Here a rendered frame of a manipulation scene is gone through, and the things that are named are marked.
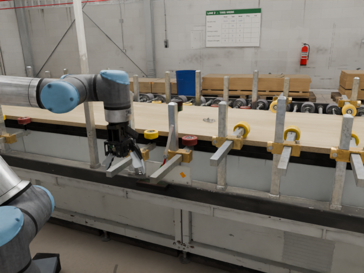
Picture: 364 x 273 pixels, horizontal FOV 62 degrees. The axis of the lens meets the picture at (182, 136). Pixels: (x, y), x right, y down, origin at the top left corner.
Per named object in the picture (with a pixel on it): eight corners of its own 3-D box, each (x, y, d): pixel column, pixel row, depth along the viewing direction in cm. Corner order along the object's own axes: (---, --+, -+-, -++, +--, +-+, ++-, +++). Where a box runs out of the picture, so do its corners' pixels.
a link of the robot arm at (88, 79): (52, 76, 94) (92, 76, 94) (66, 72, 105) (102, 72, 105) (56, 106, 97) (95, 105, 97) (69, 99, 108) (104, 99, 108)
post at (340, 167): (337, 225, 131) (353, 115, 116) (328, 223, 132) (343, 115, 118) (337, 220, 134) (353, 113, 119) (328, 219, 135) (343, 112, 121)
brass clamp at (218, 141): (240, 150, 137) (240, 140, 135) (210, 147, 142) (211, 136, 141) (242, 145, 142) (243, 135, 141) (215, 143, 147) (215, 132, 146)
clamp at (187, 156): (188, 163, 150) (188, 153, 148) (164, 160, 155) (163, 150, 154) (193, 159, 155) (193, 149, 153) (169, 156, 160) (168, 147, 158)
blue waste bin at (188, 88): (196, 103, 696) (196, 71, 674) (172, 102, 713) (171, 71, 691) (202, 98, 749) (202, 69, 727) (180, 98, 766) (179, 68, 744)
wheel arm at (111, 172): (112, 179, 140) (111, 170, 139) (105, 178, 142) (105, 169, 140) (156, 148, 178) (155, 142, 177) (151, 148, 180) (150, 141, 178)
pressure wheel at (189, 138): (194, 160, 159) (194, 139, 156) (180, 158, 163) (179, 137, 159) (199, 155, 166) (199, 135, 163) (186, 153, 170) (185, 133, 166)
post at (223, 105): (223, 199, 149) (226, 102, 135) (216, 198, 150) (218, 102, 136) (225, 196, 152) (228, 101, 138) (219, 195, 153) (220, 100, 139)
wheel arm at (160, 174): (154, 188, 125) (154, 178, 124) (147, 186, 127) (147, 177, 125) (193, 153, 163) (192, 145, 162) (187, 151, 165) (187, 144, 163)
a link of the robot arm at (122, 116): (112, 104, 109) (137, 105, 106) (113, 117, 110) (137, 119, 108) (98, 109, 101) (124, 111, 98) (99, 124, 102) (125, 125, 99)
